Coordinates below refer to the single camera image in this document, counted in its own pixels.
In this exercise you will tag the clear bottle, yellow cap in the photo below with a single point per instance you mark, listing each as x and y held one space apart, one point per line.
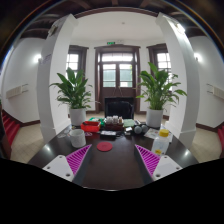
161 143

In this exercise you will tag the white ceramic mug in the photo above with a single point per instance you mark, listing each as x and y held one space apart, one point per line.
77 138

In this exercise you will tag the wall radiator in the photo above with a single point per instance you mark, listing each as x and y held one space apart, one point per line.
16 91
215 91

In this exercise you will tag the left potted green plant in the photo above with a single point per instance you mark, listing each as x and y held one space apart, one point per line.
72 91

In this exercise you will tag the left wall radiator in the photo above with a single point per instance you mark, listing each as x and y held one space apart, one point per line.
16 91

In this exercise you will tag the dark wooden double door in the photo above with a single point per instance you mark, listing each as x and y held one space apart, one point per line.
116 72

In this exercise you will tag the green exit sign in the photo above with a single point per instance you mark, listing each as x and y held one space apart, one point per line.
111 43

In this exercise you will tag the tray with small jars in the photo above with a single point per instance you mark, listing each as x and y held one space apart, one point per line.
114 123

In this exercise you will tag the right potted green plant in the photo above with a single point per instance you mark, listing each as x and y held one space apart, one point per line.
157 91

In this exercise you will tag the right wall radiator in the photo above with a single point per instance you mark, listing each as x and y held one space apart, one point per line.
215 91

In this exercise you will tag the black flat device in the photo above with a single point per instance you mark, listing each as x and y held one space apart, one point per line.
108 134

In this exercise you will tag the dark round balls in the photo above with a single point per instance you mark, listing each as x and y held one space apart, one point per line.
140 129

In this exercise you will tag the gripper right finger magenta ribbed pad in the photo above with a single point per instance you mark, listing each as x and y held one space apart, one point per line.
152 166

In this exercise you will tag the red plastic box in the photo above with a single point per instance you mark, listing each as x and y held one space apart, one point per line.
90 126

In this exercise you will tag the green cloth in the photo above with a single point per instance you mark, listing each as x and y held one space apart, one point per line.
129 122

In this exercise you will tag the red round coaster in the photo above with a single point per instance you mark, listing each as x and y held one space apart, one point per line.
104 146

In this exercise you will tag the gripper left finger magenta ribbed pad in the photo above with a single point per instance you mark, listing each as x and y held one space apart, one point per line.
67 167

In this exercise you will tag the potted green plant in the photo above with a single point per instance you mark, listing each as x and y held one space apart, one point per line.
157 91
72 91

